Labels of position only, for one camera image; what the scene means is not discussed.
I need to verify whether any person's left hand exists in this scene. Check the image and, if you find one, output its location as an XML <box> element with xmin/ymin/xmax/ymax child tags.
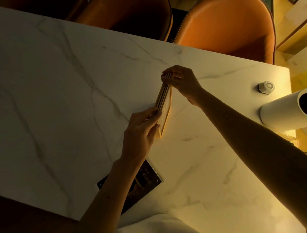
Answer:
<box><xmin>120</xmin><ymin>107</ymin><xmax>163</xmax><ymax>166</ymax></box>

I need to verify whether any person's left forearm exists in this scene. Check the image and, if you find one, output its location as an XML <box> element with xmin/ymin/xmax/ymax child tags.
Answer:
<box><xmin>76</xmin><ymin>158</ymin><xmax>138</xmax><ymax>233</ymax></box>

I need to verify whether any black acrylic sign card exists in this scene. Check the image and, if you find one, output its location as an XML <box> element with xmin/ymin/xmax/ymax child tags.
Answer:
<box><xmin>97</xmin><ymin>159</ymin><xmax>164</xmax><ymax>215</ymax></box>

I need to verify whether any wooden picture frame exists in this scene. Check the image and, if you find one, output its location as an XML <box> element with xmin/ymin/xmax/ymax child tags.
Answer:
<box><xmin>153</xmin><ymin>72</ymin><xmax>173</xmax><ymax>140</ymax></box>

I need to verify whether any white hexagonal device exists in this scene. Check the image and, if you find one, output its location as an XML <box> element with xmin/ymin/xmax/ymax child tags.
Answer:
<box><xmin>258</xmin><ymin>81</ymin><xmax>275</xmax><ymax>95</ymax></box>

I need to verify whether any person's right hand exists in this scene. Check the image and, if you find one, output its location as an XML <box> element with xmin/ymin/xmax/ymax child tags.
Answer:
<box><xmin>161</xmin><ymin>65</ymin><xmax>205</xmax><ymax>106</ymax></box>

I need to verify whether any cardboard box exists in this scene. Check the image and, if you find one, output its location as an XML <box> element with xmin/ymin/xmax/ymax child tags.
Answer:
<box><xmin>275</xmin><ymin>0</ymin><xmax>307</xmax><ymax>56</ymax></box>

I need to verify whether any person's right forearm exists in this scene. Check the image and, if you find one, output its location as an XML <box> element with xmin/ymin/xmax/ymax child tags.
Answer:
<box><xmin>196</xmin><ymin>88</ymin><xmax>307</xmax><ymax>229</ymax></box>

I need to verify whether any orange leather chair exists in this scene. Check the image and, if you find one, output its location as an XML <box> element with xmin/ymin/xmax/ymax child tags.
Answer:
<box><xmin>174</xmin><ymin>0</ymin><xmax>276</xmax><ymax>65</ymax></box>
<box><xmin>65</xmin><ymin>0</ymin><xmax>173</xmax><ymax>42</ymax></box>

